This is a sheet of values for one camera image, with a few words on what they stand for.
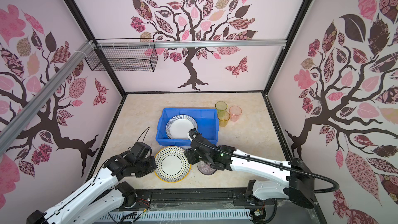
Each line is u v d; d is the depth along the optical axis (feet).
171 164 2.74
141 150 2.02
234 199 2.42
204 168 2.61
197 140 1.74
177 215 2.29
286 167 1.39
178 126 3.18
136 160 1.93
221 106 3.49
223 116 3.29
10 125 1.67
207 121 3.39
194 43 3.03
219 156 1.76
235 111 3.28
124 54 3.11
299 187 1.28
